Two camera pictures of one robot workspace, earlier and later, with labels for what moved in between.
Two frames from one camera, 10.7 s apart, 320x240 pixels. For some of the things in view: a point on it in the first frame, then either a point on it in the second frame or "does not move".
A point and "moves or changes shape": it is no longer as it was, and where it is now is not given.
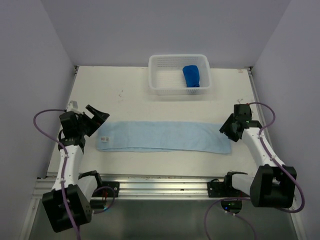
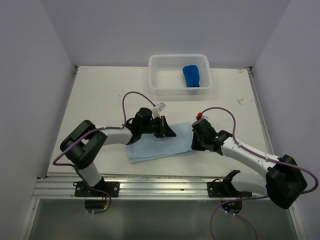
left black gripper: x=98 y=119 -> x=164 y=130
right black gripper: x=225 y=129 -> x=194 y=146
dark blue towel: x=192 y=76 does not move
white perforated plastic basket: x=166 y=76 does not move
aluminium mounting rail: x=151 y=186 does not move
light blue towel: x=190 y=137 moves or changes shape
